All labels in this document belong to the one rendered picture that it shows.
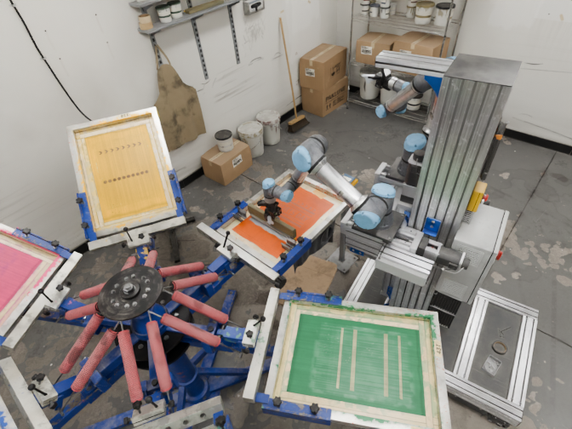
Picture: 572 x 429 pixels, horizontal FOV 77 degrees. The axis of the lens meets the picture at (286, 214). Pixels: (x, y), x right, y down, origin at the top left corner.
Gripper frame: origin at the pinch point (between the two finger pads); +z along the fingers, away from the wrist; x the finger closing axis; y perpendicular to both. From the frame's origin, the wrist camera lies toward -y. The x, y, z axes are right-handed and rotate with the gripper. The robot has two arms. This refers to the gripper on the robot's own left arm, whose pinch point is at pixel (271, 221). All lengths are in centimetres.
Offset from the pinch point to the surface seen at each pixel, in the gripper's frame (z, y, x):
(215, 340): -7, 38, -80
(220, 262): -3.7, 1.9, -45.1
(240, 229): 5.4, -15.2, -14.6
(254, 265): -4.0, 18.8, -34.5
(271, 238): 5.0, 7.5, -8.0
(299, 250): -1.1, 30.9, -8.5
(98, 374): -4, 6, -125
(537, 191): 98, 126, 270
